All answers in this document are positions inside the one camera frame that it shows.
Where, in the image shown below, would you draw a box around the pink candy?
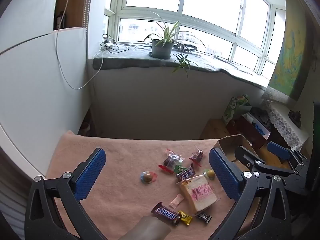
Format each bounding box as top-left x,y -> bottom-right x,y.
169,194 -> 185,208

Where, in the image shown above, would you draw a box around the green printed bag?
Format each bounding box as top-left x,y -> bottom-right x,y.
222,94 -> 252,126

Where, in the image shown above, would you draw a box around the ball candy with red wrapper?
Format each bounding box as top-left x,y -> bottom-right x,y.
140,170 -> 158,185

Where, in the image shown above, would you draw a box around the pink towel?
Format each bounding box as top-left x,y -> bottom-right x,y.
45,130 -> 253,240

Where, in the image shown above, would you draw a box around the large brown chocolate bar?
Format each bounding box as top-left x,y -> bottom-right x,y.
150,201 -> 182,227

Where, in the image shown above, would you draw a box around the cardboard box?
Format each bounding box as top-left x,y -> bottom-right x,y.
211,134 -> 263,163

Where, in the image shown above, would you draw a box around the black and white candy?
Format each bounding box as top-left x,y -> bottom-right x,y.
195,212 -> 212,223

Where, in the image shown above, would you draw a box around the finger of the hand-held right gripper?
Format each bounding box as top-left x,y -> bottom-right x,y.
234,145 -> 299,177
267,142 -> 309,169

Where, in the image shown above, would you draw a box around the yellow candy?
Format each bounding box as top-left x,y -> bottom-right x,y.
177,210 -> 193,225

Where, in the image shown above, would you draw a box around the person's left hand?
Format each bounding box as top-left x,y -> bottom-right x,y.
117,216 -> 172,240

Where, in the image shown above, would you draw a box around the wall map poster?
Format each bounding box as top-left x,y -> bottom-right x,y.
261,12 -> 308,105

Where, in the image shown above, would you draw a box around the potted spider plant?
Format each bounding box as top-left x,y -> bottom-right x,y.
144,11 -> 206,78

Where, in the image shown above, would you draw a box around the white cable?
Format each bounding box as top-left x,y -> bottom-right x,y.
55,0 -> 104,90

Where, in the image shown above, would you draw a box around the sliced bread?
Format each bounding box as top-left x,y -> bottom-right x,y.
178,174 -> 221,215

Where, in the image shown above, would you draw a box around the white lace cloth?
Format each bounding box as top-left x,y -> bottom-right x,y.
265,100 -> 310,152

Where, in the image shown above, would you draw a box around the white charger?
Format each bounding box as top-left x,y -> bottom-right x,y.
104,38 -> 119,52

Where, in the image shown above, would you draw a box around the ball candy with green wrapper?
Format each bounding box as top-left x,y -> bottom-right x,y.
202,169 -> 216,180

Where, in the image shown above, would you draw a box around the grey windowsill cloth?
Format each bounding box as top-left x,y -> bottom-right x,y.
92,42 -> 269,87

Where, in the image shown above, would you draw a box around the wooden shelf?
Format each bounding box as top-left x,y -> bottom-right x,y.
53,0 -> 91,31

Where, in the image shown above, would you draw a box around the grey plant saucer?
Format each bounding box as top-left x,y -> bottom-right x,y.
149,52 -> 173,59

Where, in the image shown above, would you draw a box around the black ring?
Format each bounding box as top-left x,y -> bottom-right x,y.
175,43 -> 198,53

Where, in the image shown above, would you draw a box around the large red date packet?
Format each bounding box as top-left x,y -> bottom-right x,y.
158,149 -> 185,175

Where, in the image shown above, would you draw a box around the brown ornament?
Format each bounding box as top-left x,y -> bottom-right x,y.
288,110 -> 302,128

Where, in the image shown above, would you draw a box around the window frame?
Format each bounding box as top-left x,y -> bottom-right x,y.
104,0 -> 287,78

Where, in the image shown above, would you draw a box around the black cables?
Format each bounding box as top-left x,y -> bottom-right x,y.
100,34 -> 152,54

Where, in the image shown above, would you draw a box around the small brown chocolate bar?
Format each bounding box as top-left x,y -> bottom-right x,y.
176,164 -> 197,182

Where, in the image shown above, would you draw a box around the small red date packet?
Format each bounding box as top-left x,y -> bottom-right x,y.
189,149 -> 204,167

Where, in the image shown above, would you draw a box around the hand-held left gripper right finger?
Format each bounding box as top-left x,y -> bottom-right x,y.
209,147 -> 292,240

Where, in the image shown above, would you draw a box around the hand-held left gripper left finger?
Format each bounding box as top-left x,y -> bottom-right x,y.
24,147 -> 107,240

